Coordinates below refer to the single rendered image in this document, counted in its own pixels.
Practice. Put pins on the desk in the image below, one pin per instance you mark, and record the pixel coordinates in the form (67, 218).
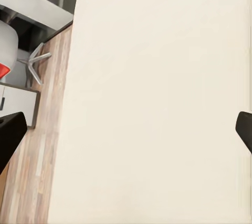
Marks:
(51, 17)

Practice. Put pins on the swivel chair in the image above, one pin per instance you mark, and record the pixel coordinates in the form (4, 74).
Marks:
(8, 54)

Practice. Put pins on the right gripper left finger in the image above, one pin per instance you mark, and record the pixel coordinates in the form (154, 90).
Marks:
(13, 128)

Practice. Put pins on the bed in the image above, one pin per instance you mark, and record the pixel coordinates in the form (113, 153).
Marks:
(147, 129)

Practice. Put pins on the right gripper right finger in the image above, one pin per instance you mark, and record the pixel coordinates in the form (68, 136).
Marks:
(244, 128)

